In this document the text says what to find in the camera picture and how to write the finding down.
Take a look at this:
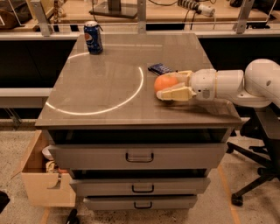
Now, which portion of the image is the white power strip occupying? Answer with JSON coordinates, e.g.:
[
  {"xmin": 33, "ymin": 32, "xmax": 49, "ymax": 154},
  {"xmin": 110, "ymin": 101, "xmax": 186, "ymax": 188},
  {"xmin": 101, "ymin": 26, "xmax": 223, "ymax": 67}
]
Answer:
[{"xmin": 177, "ymin": 0, "xmax": 215, "ymax": 17}]

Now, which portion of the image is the blue pepsi can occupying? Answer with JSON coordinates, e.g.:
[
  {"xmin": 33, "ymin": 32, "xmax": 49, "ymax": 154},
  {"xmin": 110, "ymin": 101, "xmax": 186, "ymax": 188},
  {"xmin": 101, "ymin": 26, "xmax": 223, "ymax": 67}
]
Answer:
[{"xmin": 84, "ymin": 21, "xmax": 103, "ymax": 54}]

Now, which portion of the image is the grey drawer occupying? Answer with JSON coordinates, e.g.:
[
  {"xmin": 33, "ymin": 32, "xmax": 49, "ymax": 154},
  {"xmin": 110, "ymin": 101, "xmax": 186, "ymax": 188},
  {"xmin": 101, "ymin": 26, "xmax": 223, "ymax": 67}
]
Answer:
[
  {"xmin": 49, "ymin": 143, "xmax": 227, "ymax": 171},
  {"xmin": 83, "ymin": 195, "xmax": 197, "ymax": 210},
  {"xmin": 70, "ymin": 178, "xmax": 210, "ymax": 196}
]

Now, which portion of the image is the open cardboard box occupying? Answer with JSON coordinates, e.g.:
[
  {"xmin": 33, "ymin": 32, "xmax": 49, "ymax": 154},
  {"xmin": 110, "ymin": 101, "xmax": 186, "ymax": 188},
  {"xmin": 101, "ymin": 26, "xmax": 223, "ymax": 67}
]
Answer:
[{"xmin": 14, "ymin": 130, "xmax": 76, "ymax": 207}]

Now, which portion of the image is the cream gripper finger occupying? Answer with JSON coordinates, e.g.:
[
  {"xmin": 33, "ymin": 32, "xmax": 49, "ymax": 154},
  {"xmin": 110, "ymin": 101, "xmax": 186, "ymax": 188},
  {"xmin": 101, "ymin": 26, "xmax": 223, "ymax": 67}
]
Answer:
[
  {"xmin": 156, "ymin": 82, "xmax": 197, "ymax": 102},
  {"xmin": 168, "ymin": 70, "xmax": 193, "ymax": 86}
]

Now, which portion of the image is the black monitor stand base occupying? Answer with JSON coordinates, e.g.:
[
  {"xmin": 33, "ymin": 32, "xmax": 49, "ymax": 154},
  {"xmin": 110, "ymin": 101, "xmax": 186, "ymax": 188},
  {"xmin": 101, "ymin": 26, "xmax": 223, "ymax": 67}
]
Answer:
[{"xmin": 89, "ymin": 0, "xmax": 137, "ymax": 18}]

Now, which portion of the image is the middle grey drawer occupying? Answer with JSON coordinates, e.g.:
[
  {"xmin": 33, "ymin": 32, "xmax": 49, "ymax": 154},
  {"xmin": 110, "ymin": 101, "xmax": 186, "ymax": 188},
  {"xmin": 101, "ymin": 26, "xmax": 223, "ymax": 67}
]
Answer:
[{"xmin": 70, "ymin": 178, "xmax": 210, "ymax": 196}]

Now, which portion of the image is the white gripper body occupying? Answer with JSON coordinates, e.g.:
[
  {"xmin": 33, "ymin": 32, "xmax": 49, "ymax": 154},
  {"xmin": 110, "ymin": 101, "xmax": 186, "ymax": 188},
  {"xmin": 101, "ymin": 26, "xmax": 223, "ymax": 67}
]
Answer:
[{"xmin": 190, "ymin": 69, "xmax": 216, "ymax": 101}]

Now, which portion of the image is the orange fruit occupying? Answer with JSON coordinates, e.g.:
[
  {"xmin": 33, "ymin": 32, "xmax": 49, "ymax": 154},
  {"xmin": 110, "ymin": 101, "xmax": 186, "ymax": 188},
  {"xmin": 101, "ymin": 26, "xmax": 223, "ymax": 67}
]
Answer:
[{"xmin": 154, "ymin": 74, "xmax": 178, "ymax": 92}]

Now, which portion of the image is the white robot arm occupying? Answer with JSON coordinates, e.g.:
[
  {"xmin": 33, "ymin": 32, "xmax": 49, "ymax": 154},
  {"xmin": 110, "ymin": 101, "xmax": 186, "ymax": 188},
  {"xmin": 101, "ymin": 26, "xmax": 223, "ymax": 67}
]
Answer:
[{"xmin": 154, "ymin": 59, "xmax": 280, "ymax": 108}]

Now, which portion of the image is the white bowl in box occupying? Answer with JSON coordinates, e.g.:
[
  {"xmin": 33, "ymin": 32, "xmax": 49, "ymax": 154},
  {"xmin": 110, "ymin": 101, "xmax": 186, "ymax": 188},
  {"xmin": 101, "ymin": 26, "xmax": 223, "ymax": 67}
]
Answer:
[{"xmin": 42, "ymin": 146, "xmax": 53, "ymax": 160}]

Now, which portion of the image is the grey drawer cabinet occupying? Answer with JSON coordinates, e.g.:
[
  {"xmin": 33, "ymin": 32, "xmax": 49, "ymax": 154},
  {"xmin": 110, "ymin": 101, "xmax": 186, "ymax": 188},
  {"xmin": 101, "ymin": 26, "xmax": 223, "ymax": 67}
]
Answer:
[{"xmin": 34, "ymin": 32, "xmax": 242, "ymax": 212}]

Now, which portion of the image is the top grey drawer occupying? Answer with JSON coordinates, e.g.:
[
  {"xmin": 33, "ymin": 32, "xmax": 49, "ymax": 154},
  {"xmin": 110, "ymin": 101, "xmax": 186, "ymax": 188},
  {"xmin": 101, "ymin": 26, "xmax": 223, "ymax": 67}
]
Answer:
[{"xmin": 49, "ymin": 143, "xmax": 227, "ymax": 171}]

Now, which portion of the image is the bottom grey drawer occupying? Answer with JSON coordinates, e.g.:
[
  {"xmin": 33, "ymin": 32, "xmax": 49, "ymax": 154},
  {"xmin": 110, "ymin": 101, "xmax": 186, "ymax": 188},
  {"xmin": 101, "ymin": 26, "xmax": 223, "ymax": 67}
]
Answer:
[{"xmin": 83, "ymin": 195, "xmax": 197, "ymax": 210}]

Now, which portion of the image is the black office chair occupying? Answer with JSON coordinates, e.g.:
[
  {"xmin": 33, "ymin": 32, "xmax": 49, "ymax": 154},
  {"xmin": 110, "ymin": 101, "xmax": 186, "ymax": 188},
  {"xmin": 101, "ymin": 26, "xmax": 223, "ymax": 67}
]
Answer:
[{"xmin": 227, "ymin": 106, "xmax": 280, "ymax": 207}]

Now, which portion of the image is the dark blue snack bar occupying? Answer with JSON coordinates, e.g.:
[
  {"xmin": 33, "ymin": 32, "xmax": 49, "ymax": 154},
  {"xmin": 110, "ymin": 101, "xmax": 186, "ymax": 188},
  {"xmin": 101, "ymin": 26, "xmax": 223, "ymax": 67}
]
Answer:
[{"xmin": 148, "ymin": 63, "xmax": 173, "ymax": 75}]

